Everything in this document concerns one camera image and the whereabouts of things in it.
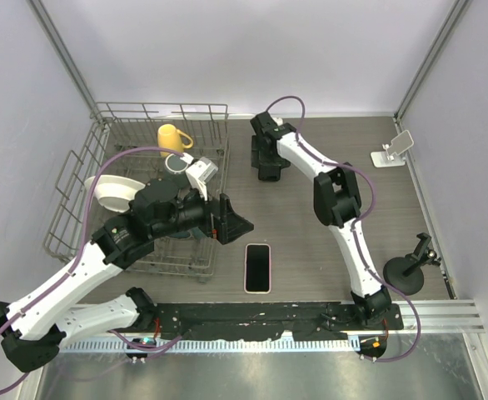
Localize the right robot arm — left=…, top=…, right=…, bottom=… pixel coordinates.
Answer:
left=250, top=112, right=391, bottom=329

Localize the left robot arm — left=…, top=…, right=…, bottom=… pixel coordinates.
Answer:
left=0, top=179, right=254, bottom=373

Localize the pink case phone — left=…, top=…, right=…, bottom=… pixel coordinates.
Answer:
left=244, top=243, right=271, bottom=294

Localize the white phone stand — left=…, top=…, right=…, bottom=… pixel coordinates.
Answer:
left=371, top=130, right=414, bottom=168

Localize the black clamp phone stand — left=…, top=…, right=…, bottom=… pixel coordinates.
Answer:
left=383, top=232, right=441, bottom=296

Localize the dark teal cup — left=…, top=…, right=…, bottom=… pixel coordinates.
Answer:
left=164, top=154, right=188, bottom=175

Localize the yellow mug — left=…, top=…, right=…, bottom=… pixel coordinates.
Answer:
left=157, top=123, right=194, bottom=153

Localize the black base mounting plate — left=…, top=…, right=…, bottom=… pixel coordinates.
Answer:
left=106, top=300, right=404, bottom=341

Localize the white plate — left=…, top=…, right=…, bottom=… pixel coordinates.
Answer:
left=90, top=175, right=145, bottom=213

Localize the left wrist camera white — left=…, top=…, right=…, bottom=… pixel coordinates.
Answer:
left=185, top=157, right=218, bottom=201

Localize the grey wire dish rack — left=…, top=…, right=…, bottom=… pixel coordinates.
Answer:
left=43, top=102, right=230, bottom=264

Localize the white slotted cable duct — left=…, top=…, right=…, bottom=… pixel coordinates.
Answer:
left=62, top=333, right=360, bottom=354

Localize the aluminium rail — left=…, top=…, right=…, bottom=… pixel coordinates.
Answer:
left=397, top=298, right=486, bottom=334

